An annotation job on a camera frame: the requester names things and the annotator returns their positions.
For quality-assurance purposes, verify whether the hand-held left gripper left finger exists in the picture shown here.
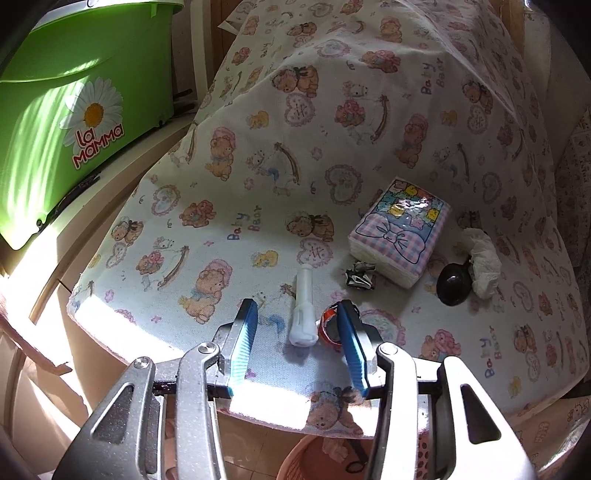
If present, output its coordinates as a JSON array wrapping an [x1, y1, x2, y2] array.
[[51, 298, 258, 480]]

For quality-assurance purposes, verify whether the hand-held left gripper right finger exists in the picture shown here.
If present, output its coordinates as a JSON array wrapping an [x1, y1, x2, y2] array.
[[336, 300, 537, 480]]

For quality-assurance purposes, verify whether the white plastic tube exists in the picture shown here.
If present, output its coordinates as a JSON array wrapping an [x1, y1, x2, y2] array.
[[288, 264, 319, 348]]

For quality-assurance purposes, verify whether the pink plastic basket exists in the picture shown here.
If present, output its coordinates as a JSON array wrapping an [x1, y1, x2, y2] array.
[[277, 434, 384, 480]]

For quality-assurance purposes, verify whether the crumpled silver foil wrapper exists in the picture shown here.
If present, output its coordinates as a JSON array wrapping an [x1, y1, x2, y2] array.
[[344, 259, 376, 291]]

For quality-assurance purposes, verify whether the black round object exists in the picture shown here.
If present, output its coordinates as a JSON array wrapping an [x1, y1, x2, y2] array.
[[436, 262, 472, 306]]

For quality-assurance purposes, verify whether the pastel tissue pack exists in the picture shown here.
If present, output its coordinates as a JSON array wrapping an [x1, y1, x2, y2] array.
[[348, 178, 452, 290]]

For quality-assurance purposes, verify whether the small crumpled white tissue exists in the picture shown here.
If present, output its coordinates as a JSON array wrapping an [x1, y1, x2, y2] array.
[[462, 227, 502, 298]]

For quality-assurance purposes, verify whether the white cabinet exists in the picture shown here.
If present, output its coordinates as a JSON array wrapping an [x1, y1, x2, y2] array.
[[0, 115, 204, 480]]

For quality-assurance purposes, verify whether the black strip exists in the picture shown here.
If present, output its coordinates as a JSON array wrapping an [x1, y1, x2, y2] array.
[[44, 174, 102, 227]]

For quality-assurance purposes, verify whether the bear print cloth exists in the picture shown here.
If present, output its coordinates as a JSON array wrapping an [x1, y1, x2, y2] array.
[[68, 0, 583, 439]]

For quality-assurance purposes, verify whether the red print cloth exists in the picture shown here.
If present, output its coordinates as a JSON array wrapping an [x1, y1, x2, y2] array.
[[554, 120, 591, 278]]

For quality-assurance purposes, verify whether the green storage box white lid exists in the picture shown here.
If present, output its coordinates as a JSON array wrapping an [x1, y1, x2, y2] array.
[[0, 0, 185, 250]]

